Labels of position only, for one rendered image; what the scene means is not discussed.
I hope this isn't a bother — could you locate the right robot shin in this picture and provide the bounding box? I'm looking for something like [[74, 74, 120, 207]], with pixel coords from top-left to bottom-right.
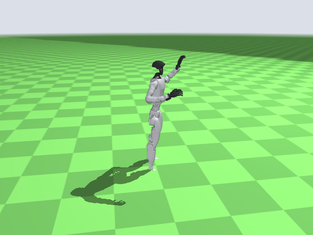
[[147, 144, 156, 170]]

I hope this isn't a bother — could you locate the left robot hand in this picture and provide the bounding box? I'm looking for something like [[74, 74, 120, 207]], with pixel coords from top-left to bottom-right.
[[176, 55, 185, 70]]

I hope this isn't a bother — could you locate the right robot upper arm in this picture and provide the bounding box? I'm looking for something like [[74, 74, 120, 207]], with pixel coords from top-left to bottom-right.
[[145, 80, 158, 104]]

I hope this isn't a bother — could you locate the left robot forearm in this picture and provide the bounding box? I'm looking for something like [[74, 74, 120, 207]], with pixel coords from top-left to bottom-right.
[[165, 67, 180, 78]]

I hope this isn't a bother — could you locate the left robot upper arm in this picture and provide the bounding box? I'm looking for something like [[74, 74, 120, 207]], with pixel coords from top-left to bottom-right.
[[163, 76, 170, 83]]

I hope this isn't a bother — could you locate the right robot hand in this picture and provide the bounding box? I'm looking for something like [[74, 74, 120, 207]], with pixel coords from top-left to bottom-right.
[[166, 89, 183, 101]]

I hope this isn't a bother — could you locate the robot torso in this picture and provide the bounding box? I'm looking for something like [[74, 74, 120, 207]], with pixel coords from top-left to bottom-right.
[[149, 76, 165, 118]]

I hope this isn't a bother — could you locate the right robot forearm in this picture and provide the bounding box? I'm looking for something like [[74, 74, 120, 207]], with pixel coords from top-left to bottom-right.
[[146, 94, 169, 103]]

